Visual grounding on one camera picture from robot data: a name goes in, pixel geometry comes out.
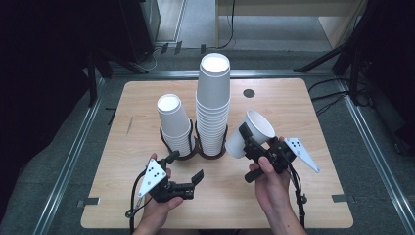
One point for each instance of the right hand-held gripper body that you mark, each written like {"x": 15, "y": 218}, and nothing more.
{"x": 301, "y": 151}

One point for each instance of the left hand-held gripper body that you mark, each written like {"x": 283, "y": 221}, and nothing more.
{"x": 151, "y": 178}

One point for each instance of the single white paper cup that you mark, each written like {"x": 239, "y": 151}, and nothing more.
{"x": 261, "y": 129}

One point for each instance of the dark round cup holder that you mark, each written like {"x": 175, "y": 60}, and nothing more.
{"x": 210, "y": 157}
{"x": 182, "y": 158}

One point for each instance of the tall stack of paper cups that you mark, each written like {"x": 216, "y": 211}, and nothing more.
{"x": 213, "y": 98}

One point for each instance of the person's left hand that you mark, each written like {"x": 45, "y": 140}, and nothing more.
{"x": 156, "y": 212}

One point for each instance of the person's right hand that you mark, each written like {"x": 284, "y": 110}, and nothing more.
{"x": 272, "y": 189}

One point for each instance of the short stack of paper cups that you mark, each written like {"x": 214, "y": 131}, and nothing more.
{"x": 173, "y": 120}

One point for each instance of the gray tape strip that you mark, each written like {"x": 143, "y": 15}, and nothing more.
{"x": 89, "y": 201}
{"x": 342, "y": 198}

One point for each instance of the black tripod stand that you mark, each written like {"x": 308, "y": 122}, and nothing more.
{"x": 326, "y": 57}

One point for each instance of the black metal stand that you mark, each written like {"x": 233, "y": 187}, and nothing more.
{"x": 93, "y": 81}

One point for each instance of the black cabinet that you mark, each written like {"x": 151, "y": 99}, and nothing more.
{"x": 140, "y": 29}

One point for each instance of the light wooden desk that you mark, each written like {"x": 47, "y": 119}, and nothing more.
{"x": 293, "y": 8}

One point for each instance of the metal floor rail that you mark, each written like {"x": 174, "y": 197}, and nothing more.
{"x": 65, "y": 173}
{"x": 156, "y": 74}
{"x": 375, "y": 147}

